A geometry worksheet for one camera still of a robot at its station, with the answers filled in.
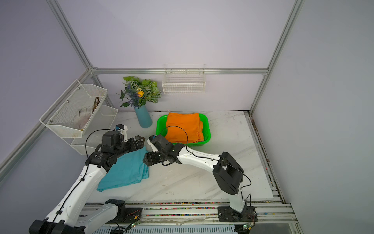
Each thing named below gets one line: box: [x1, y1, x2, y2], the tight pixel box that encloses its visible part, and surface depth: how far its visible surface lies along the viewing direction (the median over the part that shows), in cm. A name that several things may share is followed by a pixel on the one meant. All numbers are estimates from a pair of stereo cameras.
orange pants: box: [164, 112, 205, 144], surface depth 106 cm
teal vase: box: [133, 104, 153, 129], surface depth 109 cm
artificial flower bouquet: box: [115, 76, 162, 109], surface depth 91 cm
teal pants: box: [96, 146, 150, 193], surface depth 86 cm
